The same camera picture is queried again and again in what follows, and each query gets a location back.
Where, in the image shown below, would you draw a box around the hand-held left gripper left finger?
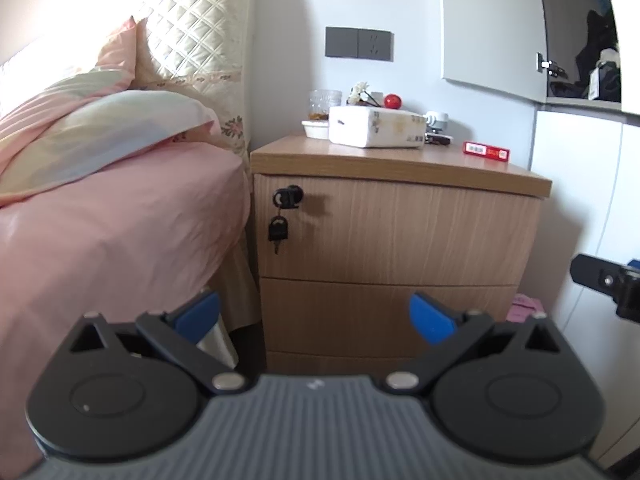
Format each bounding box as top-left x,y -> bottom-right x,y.
67,290 -> 247,395

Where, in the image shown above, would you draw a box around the white artificial flowers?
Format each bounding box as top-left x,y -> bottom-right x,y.
348,81 -> 384,107

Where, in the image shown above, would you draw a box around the pink cardboard box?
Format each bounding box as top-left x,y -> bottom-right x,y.
505,293 -> 546,322

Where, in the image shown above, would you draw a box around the wooden nightstand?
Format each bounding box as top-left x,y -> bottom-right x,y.
249,134 -> 554,377

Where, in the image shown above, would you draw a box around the black drawer key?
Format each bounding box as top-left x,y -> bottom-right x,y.
268,214 -> 290,255

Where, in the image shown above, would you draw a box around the white wardrobe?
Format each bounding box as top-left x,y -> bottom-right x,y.
529,0 -> 640,466

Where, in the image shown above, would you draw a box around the wooden lockable drawer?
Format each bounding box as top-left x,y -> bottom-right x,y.
253,173 -> 544,287

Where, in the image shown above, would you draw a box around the metal door hinge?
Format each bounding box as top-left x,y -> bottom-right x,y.
535,52 -> 567,79

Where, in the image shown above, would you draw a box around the pink pillow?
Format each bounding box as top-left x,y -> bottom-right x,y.
0,16 -> 139,111

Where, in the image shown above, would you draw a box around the dark clothes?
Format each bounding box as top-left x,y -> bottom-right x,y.
549,9 -> 622,102

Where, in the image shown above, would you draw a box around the pastel striped blanket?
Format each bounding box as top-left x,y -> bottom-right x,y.
0,71 -> 222,207

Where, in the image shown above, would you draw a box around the cream quilted headboard cushion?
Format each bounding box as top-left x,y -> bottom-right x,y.
131,0 -> 257,163

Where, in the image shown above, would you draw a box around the wooden plain drawer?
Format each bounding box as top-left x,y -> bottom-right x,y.
259,277 -> 521,357
265,350 -> 427,377

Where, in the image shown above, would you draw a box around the white dish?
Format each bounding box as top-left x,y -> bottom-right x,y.
301,118 -> 331,139

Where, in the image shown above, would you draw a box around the grey wall socket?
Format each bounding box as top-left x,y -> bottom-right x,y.
358,28 -> 395,62

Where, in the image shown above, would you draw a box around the grey wall switch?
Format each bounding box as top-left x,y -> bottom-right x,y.
325,26 -> 360,59

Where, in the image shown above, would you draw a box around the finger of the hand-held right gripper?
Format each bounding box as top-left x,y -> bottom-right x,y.
571,254 -> 624,292

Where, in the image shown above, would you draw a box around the white tissue pack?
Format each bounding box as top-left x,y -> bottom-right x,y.
328,105 -> 427,150

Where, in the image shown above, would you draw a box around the white plug adapter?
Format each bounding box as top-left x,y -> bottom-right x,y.
425,109 -> 450,134

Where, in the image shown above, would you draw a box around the red flat box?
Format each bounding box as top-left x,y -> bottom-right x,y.
463,141 -> 510,160

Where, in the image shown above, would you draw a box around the white cabinet door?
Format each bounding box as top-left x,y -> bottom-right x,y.
438,0 -> 547,104

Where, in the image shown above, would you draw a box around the black drawer lock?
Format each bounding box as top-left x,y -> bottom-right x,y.
272,185 -> 305,210

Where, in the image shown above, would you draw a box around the clear glass cup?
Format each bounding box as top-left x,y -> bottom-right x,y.
308,89 -> 343,122

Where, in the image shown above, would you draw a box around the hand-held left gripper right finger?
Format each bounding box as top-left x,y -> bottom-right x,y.
384,291 -> 566,394

